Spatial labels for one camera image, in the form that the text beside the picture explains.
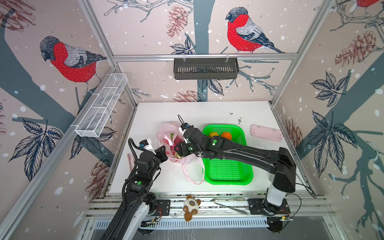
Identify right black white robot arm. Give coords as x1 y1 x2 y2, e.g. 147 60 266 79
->
176 124 297 208

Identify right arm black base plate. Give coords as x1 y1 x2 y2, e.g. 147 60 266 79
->
248 198 291 217

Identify yellow mango fruit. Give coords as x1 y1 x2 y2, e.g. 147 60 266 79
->
209 132 219 138

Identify metal tongs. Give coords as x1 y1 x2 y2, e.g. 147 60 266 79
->
211 198 248 216

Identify brown white plush toy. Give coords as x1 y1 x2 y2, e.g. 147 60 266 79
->
183 195 201 222

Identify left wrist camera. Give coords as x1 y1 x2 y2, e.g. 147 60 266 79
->
140 139 155 154

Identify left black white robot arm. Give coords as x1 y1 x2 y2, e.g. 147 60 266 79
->
101 146 168 240

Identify pink plastic bag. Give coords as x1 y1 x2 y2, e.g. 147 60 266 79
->
157 123 205 185

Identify black hanging wire basket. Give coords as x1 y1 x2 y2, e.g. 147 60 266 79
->
174 58 239 80

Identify orange fruit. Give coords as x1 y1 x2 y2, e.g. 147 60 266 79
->
221 132 232 140

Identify green plastic basket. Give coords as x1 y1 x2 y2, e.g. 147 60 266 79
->
203 125 254 186

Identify white wire mesh shelf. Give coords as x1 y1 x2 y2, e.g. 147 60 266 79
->
75 73 128 138

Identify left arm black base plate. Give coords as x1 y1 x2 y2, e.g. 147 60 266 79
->
150 200 171 217

